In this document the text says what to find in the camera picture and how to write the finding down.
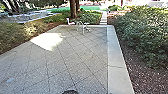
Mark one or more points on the brown tree trunk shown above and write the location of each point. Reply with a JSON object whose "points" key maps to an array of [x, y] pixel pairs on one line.
{"points": [[73, 8]]}

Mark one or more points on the dark grey trash bag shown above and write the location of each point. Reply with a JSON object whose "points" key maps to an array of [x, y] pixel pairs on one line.
{"points": [[70, 92]]}

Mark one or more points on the green shrub bed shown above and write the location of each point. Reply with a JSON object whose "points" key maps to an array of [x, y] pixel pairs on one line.
{"points": [[146, 33]]}

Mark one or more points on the low green hedge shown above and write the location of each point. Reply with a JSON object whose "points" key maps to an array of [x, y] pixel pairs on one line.
{"points": [[90, 16]]}

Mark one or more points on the metal garden bench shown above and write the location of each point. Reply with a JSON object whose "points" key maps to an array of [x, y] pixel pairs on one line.
{"points": [[70, 22]]}

